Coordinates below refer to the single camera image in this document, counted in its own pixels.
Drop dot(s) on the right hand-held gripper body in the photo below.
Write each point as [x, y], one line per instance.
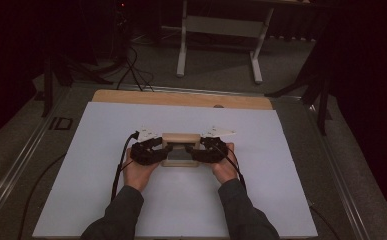
[217, 155]

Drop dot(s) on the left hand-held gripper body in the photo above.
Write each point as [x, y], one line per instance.
[142, 155]

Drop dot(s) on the square wooden puzzle board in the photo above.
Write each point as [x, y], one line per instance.
[181, 138]

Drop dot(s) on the person's right hand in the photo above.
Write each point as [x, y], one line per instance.
[226, 171]

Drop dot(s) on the person's left hand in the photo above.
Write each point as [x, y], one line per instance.
[139, 175]

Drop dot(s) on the white table mat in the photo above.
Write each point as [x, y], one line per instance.
[114, 126]

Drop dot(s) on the white metal stand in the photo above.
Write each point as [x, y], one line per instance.
[221, 26]

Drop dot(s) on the metal floor rail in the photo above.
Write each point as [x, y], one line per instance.
[197, 90]
[17, 163]
[341, 176]

